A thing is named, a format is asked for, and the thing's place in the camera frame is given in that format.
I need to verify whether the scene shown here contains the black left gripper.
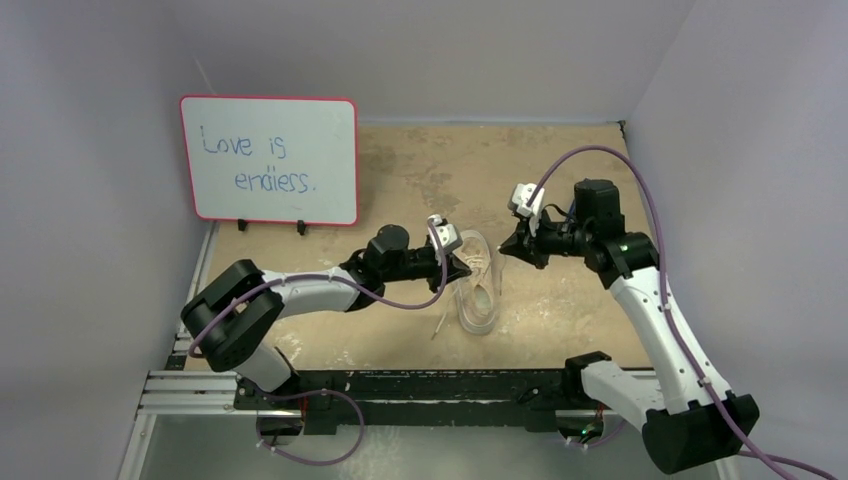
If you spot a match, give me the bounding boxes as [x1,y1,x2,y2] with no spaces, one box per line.
[382,249,470,294]

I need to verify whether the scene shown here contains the white shoelace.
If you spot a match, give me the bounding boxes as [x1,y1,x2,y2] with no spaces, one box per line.
[431,245,506,340]

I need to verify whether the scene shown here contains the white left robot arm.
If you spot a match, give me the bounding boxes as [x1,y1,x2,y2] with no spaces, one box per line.
[180,215,471,409]

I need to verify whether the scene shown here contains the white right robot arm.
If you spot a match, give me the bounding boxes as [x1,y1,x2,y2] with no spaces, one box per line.
[498,179,760,474]

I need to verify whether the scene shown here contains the red framed whiteboard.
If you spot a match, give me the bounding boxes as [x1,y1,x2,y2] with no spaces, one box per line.
[179,95,359,226]

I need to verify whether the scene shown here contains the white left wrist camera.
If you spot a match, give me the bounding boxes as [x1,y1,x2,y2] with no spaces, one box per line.
[427,214,463,255]

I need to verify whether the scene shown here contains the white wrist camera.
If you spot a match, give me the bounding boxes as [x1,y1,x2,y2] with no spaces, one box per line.
[427,214,463,255]
[507,183,545,219]

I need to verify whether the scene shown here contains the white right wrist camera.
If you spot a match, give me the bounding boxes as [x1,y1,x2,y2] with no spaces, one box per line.
[507,183,545,219]

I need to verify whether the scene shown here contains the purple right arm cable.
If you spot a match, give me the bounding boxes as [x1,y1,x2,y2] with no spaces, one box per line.
[526,144,837,480]

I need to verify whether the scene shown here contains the silver aluminium frame rails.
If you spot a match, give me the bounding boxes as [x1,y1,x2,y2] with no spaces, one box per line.
[117,221,738,480]

